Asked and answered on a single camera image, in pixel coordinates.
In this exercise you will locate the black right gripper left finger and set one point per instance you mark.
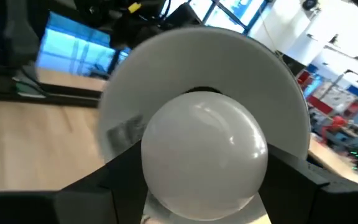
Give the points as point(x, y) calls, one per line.
point(73, 205)

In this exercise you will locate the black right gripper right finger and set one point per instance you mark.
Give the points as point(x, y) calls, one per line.
point(322, 205)

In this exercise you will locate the black gooseneck desk lamp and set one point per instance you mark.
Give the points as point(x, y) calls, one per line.
point(204, 59)

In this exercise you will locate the white lightbulb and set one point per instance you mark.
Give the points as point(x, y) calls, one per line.
point(204, 155)

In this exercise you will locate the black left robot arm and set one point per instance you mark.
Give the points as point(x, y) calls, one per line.
point(14, 37)

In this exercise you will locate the red storage bin shelf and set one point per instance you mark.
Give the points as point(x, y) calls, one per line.
point(311, 93)

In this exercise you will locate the black aluminium table frame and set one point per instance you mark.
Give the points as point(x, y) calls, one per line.
point(67, 95)

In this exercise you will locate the black ceiling camera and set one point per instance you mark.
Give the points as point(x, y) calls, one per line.
point(309, 4)

